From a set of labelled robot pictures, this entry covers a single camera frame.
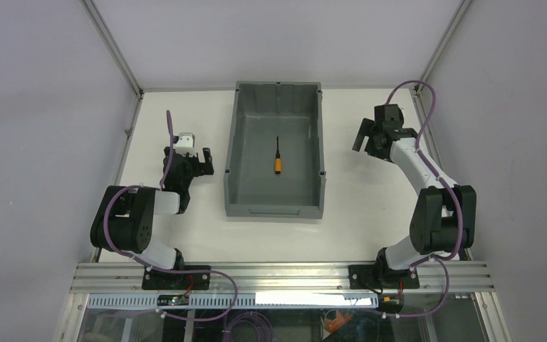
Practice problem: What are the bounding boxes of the front aluminium mounting rail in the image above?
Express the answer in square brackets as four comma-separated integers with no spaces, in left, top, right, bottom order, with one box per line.
[70,261,495,294]

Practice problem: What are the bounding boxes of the coiled purple cable below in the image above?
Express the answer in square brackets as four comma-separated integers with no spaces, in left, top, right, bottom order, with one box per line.
[222,311,274,342]

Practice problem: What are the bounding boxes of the back aluminium frame rail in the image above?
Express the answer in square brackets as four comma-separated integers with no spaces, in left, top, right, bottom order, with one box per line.
[142,83,395,93]

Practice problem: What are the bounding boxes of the aluminium frame post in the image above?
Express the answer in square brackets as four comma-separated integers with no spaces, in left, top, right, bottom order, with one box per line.
[80,0,143,98]
[415,0,474,93]

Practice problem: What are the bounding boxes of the grey plastic storage bin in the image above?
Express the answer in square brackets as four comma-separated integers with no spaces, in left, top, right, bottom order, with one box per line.
[223,81,326,219]

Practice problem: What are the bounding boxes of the left aluminium frame post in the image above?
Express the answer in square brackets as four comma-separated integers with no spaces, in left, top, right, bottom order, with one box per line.
[80,0,143,98]

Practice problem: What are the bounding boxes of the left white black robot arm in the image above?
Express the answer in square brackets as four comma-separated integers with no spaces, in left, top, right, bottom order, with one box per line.
[90,147,214,271]

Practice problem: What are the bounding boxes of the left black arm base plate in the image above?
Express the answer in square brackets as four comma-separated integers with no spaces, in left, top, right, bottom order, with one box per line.
[141,264,211,291]

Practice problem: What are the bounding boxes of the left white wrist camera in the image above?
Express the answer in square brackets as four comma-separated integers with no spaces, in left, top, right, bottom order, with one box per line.
[174,133,197,157]

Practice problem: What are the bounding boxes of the right aluminium frame post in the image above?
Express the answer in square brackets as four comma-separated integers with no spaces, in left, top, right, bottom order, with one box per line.
[415,0,474,93]

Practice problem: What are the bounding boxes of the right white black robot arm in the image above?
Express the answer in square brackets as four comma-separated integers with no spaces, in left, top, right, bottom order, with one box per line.
[348,104,476,291]

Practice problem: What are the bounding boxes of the orange object under table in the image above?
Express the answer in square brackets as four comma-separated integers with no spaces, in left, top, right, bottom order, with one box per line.
[322,309,353,333]

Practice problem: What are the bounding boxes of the white slotted cable duct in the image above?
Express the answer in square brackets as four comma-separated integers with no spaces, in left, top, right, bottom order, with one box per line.
[87,291,378,311]

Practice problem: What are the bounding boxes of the orange black handled screwdriver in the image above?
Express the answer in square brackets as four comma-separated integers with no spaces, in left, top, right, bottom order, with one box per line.
[274,136,282,175]

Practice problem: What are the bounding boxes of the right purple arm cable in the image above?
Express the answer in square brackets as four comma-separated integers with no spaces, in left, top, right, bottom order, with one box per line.
[373,80,466,318]

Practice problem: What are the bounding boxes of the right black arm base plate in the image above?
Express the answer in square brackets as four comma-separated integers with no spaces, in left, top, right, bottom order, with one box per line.
[348,264,420,290]

